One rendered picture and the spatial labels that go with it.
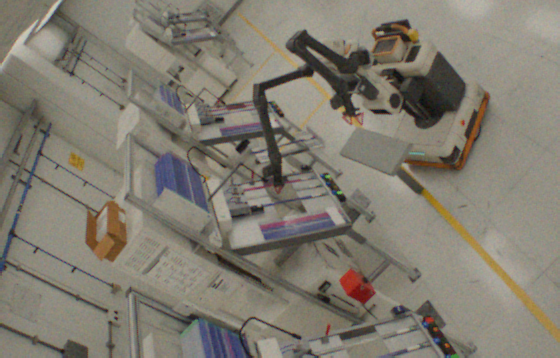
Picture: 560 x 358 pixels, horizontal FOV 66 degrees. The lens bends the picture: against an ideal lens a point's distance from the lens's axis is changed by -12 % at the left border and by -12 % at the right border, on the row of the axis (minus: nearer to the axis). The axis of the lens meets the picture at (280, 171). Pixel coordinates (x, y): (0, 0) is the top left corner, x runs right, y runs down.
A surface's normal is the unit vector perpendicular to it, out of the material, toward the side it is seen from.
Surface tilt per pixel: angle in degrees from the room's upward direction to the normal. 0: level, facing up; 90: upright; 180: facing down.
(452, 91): 90
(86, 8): 90
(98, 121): 90
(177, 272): 90
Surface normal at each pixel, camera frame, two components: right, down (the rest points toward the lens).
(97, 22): 0.27, 0.47
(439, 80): 0.53, 0.10
